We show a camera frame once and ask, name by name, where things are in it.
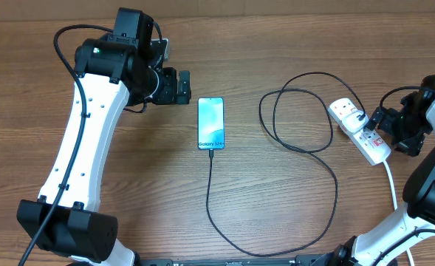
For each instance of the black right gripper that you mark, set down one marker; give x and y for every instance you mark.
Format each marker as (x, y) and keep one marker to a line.
(410, 145)

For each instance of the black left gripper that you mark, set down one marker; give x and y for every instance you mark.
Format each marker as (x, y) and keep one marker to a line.
(170, 95)

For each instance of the white power strip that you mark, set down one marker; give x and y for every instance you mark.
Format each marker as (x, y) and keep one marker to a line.
(370, 143)

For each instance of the Samsung Galaxy smartphone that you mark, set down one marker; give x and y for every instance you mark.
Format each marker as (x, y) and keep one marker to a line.
(211, 123)

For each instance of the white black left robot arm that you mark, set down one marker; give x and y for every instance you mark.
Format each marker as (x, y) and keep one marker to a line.
(123, 70)

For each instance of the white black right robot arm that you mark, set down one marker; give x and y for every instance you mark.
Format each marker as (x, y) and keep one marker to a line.
(410, 223)

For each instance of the white charger plug adapter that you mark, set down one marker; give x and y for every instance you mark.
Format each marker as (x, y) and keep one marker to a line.
(354, 122)

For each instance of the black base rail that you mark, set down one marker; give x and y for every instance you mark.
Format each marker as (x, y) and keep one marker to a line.
(299, 260)

